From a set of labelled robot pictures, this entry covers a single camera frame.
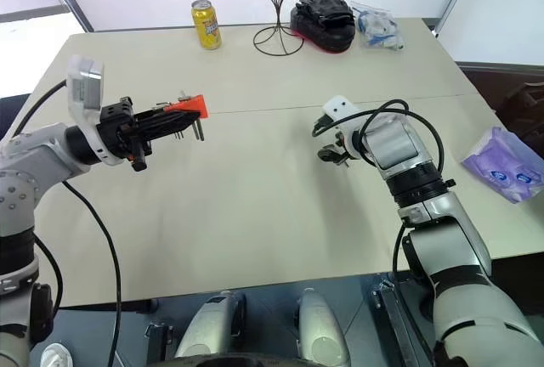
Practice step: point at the yellow drink can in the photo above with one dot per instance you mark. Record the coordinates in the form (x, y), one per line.
(207, 25)

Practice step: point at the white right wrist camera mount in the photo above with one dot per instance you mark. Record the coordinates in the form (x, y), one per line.
(340, 108)

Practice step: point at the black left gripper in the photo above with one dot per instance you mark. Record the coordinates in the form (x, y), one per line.
(114, 127)

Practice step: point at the metal table bracket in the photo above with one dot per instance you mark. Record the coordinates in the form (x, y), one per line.
(395, 324)

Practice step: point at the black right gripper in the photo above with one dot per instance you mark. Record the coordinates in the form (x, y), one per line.
(340, 139)

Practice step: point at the silver robot leg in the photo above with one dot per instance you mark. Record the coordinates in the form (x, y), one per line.
(208, 324)
(316, 320)

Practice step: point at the short hex key in holder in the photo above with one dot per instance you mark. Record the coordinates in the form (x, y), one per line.
(179, 134)

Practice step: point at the white round object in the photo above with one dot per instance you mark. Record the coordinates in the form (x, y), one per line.
(55, 356)

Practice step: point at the black gloves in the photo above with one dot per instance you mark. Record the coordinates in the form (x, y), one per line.
(325, 8)

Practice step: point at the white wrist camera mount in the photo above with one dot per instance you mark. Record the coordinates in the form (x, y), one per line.
(85, 82)
(340, 108)

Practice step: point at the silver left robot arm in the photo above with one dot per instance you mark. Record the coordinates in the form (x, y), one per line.
(39, 146)

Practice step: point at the purple tissue pack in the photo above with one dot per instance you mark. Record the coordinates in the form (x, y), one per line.
(499, 163)

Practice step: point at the silver robot right leg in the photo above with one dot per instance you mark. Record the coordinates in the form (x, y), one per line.
(316, 320)

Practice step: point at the silver robot left leg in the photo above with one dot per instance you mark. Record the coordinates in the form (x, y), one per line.
(208, 324)

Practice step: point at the long hex key in holder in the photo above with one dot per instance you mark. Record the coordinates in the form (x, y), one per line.
(198, 130)

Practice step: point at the clear bag with blue items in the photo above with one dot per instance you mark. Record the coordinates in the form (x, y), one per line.
(378, 27)

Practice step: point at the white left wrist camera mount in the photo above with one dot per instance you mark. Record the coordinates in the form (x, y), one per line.
(85, 82)

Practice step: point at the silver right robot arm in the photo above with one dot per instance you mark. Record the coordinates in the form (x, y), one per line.
(395, 146)

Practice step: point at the small hex key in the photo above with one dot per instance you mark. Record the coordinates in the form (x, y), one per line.
(345, 164)

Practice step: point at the dark cabinet beside table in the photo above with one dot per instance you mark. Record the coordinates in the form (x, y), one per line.
(506, 86)

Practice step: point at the black and red pad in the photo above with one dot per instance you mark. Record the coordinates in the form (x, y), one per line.
(331, 35)

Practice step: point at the dark rounded robot waist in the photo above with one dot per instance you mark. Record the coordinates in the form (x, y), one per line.
(238, 360)

